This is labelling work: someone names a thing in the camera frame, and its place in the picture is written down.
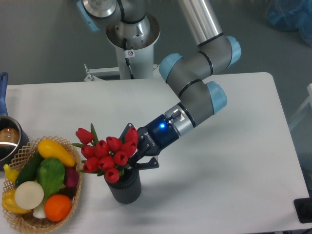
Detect blue handled saucepan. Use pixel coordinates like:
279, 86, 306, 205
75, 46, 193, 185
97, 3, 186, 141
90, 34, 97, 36
0, 72, 29, 171

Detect yellow squash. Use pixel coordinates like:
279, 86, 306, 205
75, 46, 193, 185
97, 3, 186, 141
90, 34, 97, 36
38, 139, 76, 167

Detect red tulip bouquet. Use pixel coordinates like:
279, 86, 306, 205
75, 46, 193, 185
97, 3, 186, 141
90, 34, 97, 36
73, 125, 139, 183

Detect green lettuce leaf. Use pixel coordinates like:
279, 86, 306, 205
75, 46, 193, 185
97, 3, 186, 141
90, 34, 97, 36
37, 157, 65, 202

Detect woven wicker basket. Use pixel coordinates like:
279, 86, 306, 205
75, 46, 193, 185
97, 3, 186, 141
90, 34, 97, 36
1, 136, 82, 234

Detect white round onion slice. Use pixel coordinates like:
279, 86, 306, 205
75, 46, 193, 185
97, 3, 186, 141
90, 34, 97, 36
14, 181, 44, 210

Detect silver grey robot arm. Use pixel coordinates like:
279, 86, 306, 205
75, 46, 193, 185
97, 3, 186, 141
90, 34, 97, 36
127, 0, 241, 170

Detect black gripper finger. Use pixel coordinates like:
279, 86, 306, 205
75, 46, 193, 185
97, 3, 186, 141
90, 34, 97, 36
119, 123, 137, 143
125, 152, 159, 170

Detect dark grey ribbed vase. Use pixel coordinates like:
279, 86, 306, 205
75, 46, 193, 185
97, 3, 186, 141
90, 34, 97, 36
107, 169, 141, 204

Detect orange fruit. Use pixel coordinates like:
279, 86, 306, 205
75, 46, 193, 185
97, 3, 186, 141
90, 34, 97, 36
44, 194, 71, 222

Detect yellow banana tip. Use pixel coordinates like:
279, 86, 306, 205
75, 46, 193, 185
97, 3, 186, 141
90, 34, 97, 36
3, 164, 19, 184

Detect black device at table edge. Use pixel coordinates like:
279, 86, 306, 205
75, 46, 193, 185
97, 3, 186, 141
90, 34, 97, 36
293, 197, 312, 223

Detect white frame at right edge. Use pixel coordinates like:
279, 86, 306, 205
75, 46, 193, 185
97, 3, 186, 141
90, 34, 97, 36
288, 83, 312, 131

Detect blue plastic bag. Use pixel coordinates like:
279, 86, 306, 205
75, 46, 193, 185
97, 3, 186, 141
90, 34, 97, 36
265, 0, 312, 46

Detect yellow bell pepper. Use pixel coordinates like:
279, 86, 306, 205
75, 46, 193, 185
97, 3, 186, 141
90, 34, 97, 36
2, 189, 31, 214

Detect purple red onion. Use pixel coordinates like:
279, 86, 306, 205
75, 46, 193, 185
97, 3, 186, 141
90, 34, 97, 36
64, 167, 79, 188

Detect green cucumber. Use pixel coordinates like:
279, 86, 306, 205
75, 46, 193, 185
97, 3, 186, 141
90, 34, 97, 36
15, 151, 44, 188

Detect white leek stalk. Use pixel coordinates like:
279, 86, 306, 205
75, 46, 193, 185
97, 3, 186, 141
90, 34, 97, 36
33, 201, 46, 219

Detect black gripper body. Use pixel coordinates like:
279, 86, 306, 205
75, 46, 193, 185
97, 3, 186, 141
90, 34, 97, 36
137, 114, 179, 156

